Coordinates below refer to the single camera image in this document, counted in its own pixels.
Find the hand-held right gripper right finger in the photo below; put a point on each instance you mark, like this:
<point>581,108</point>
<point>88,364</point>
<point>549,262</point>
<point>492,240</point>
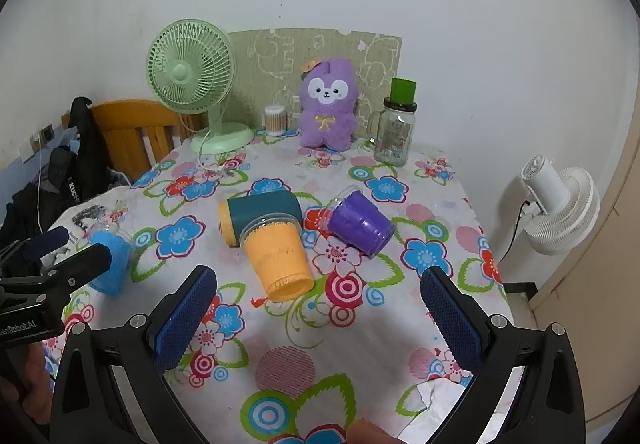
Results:
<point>454,321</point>

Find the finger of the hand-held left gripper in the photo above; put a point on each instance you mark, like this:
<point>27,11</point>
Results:
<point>85,265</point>
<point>47,242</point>

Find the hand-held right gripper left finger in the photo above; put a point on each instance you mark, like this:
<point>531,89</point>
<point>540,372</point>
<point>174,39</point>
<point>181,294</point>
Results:
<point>184,321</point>

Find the blue cup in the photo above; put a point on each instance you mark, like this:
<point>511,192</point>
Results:
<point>114,269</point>

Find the orange cup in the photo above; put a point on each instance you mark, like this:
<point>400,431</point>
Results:
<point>280,260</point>

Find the purple cup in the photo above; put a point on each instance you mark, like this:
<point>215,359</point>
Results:
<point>361,224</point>

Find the person's left hand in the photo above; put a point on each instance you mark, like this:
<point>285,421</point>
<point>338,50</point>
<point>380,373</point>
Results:
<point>36,376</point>

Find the white printed cloth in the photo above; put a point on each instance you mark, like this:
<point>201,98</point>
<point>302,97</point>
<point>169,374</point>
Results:
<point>82,215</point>

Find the black bag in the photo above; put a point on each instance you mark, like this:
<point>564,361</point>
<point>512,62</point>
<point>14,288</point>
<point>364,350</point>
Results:
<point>80,169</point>

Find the floral tablecloth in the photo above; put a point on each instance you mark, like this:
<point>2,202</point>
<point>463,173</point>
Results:
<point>310,349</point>

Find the wooden chair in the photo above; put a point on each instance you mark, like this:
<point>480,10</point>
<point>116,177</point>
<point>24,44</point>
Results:
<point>125,134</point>

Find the teal and yellow lint remover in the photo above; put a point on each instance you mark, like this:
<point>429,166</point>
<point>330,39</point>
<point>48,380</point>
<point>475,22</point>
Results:
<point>265,209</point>

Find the white standing fan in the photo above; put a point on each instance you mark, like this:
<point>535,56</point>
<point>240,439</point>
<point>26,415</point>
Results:
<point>575,211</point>

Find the glass jar with green lid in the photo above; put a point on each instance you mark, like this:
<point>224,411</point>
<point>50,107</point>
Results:
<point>395,136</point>

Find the cotton swab jar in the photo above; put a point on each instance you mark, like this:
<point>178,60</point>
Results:
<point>275,121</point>

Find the green desk fan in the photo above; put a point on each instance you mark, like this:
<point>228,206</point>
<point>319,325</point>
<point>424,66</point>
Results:
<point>190,69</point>

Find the purple plush toy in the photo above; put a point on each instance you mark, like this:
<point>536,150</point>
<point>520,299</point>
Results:
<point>327,124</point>

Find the green patterned wall mat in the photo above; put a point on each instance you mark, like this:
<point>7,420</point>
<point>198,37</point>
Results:
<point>270,54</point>

